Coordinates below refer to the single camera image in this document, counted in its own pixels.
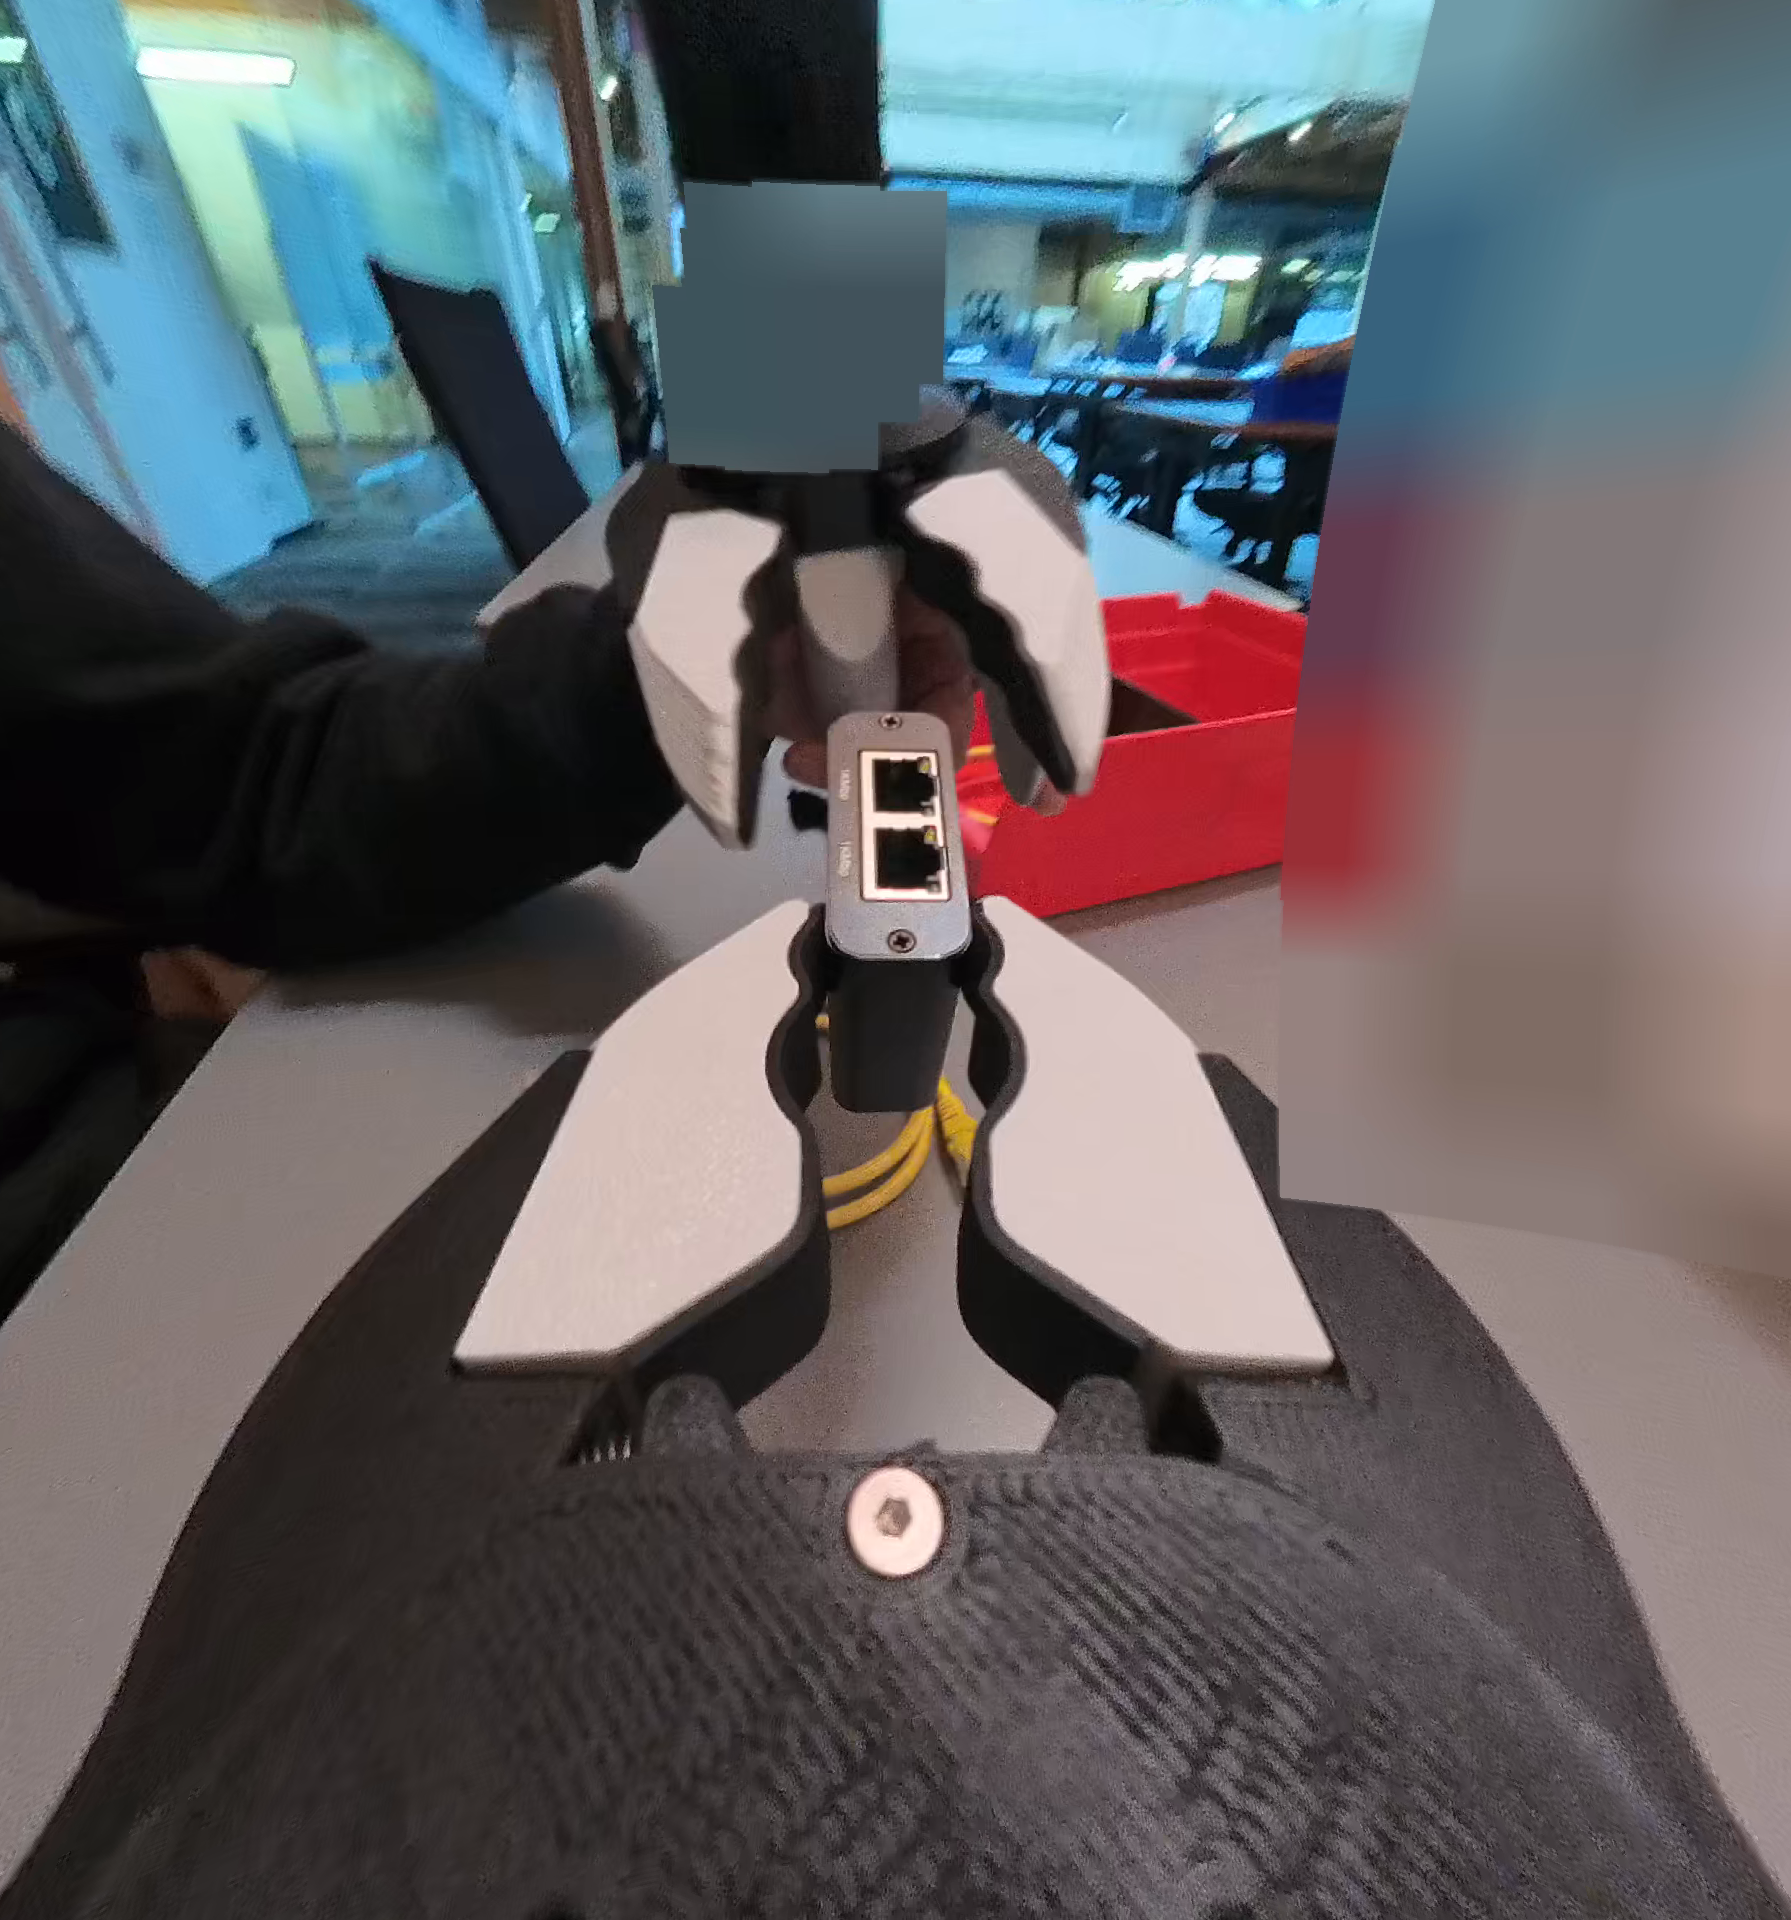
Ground yellow ethernet cable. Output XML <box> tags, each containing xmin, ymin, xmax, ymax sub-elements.
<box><xmin>820</xmin><ymin>718</ymin><xmax>1014</xmax><ymax>1230</ymax></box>

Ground person's left forearm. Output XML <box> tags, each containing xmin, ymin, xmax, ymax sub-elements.
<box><xmin>0</xmin><ymin>375</ymin><xmax>687</xmax><ymax>969</ymax></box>

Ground person's left hand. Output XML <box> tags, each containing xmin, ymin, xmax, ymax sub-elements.
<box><xmin>753</xmin><ymin>592</ymin><xmax>985</xmax><ymax>754</ymax></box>

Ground black chair back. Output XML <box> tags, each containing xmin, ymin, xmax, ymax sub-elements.
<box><xmin>368</xmin><ymin>258</ymin><xmax>597</xmax><ymax>571</ymax></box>

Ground row of desks and chairs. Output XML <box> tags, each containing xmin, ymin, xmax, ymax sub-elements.
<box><xmin>947</xmin><ymin>329</ymin><xmax>1353</xmax><ymax>602</ymax></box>

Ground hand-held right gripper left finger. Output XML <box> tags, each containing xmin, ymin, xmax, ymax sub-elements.
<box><xmin>452</xmin><ymin>898</ymin><xmax>833</xmax><ymax>1405</ymax></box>

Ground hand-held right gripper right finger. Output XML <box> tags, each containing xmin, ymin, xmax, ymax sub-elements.
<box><xmin>960</xmin><ymin>894</ymin><xmax>1339</xmax><ymax>1406</ymax></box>

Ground ceiling light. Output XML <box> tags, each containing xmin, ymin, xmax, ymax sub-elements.
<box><xmin>134</xmin><ymin>40</ymin><xmax>300</xmax><ymax>87</ymax></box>

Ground person's black clothed body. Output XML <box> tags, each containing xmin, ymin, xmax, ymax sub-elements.
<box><xmin>0</xmin><ymin>884</ymin><xmax>229</xmax><ymax>1413</ymax></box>

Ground red plastic bin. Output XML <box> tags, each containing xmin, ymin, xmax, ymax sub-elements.
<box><xmin>970</xmin><ymin>590</ymin><xmax>1309</xmax><ymax>920</ymax></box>

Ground black ethernet splitter box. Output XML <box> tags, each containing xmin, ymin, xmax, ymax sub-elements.
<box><xmin>823</xmin><ymin>711</ymin><xmax>976</xmax><ymax>1115</ymax></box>

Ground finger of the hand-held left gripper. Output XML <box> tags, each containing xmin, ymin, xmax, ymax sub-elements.
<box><xmin>902</xmin><ymin>427</ymin><xmax>1114</xmax><ymax>804</ymax></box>
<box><xmin>607</xmin><ymin>471</ymin><xmax>798</xmax><ymax>854</ymax></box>

